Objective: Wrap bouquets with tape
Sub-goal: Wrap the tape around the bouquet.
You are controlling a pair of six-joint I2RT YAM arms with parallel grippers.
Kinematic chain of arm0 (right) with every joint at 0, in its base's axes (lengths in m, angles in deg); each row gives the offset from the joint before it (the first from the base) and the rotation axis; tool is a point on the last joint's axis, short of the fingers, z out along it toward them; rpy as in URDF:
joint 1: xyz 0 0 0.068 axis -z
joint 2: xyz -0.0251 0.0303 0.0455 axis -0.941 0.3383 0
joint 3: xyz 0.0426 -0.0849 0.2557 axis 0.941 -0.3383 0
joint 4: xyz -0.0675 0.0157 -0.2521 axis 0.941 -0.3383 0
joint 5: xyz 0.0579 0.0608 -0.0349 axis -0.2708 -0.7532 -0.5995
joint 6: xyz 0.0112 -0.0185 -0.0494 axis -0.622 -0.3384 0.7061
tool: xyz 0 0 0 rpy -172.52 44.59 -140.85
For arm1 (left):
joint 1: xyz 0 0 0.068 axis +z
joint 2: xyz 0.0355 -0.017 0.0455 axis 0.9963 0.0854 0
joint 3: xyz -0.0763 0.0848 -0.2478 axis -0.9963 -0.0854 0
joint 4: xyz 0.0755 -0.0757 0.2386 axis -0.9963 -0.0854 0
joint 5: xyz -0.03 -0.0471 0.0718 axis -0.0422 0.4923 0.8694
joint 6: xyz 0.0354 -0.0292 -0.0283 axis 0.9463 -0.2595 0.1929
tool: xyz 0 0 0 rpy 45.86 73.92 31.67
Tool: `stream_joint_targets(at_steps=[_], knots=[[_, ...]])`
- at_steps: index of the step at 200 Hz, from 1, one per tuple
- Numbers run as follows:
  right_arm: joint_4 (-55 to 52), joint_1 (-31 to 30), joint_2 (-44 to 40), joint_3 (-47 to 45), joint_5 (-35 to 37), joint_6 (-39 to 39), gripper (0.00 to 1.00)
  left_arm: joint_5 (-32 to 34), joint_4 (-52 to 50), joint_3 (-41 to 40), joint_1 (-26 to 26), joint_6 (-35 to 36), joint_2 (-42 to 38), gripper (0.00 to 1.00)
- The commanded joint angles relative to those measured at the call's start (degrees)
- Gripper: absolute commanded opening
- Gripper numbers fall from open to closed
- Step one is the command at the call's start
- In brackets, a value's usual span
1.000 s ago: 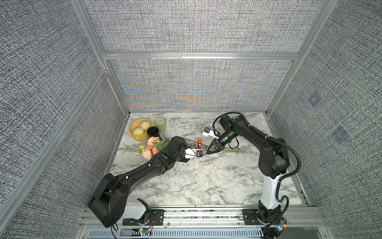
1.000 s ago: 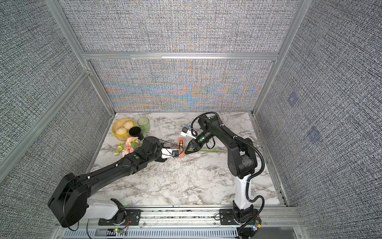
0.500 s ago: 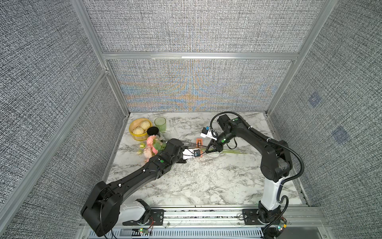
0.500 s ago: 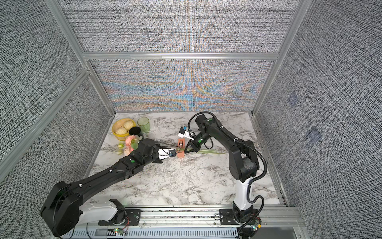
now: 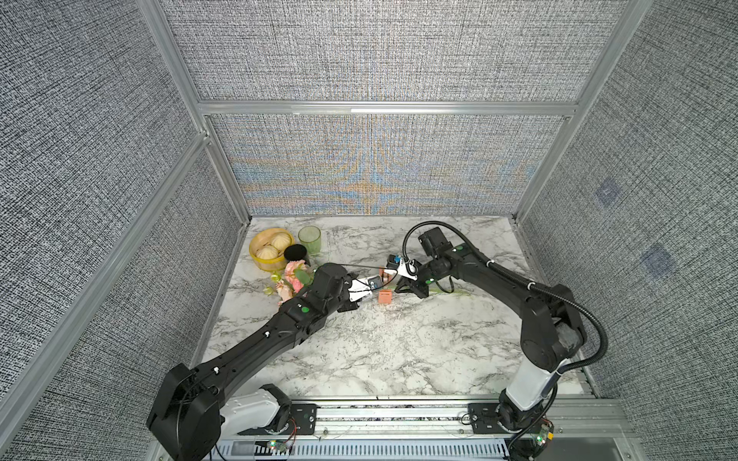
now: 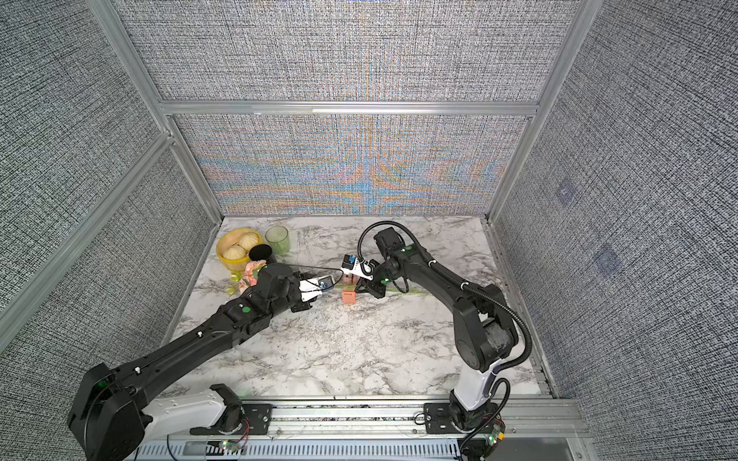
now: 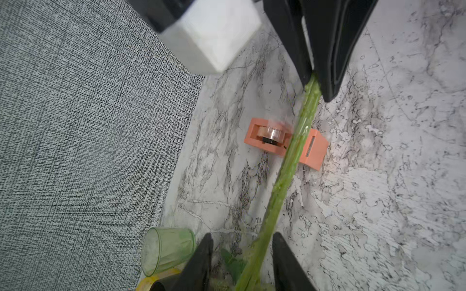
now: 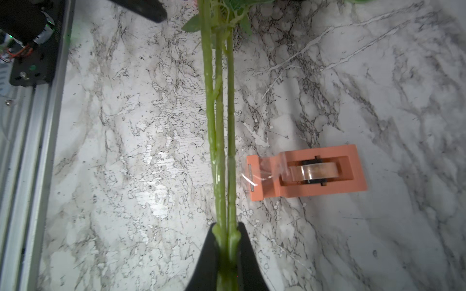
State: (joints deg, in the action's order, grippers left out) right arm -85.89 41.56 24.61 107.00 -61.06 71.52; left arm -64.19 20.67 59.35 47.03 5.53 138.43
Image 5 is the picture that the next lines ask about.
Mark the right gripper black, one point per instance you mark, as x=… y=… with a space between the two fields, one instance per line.
x=409 y=285

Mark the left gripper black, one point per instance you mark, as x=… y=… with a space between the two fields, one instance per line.
x=349 y=305

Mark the pink flower bouquet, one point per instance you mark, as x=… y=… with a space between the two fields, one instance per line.
x=285 y=284

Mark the orange tape dispenser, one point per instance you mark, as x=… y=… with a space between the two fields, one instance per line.
x=385 y=295

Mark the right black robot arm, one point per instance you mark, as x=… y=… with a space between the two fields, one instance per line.
x=557 y=335

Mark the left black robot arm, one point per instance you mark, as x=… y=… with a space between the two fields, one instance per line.
x=186 y=417

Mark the black mug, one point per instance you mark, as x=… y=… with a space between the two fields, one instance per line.
x=296 y=253

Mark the green glass cup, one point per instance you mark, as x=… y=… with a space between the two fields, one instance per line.
x=311 y=238

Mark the steamed bun in bowl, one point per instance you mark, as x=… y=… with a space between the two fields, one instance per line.
x=267 y=252

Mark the yellow bowl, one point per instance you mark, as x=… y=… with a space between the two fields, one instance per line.
x=261 y=239

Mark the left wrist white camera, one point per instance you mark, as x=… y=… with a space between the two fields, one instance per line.
x=362 y=288

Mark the wrist white camera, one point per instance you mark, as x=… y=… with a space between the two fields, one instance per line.
x=362 y=288
x=400 y=266

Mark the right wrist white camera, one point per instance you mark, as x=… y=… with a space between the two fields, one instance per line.
x=400 y=266

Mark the aluminium front rail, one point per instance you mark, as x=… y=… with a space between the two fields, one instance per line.
x=572 y=416

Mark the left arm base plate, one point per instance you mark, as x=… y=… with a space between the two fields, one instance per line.
x=300 y=420

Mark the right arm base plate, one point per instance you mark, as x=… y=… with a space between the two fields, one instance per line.
x=491 y=417

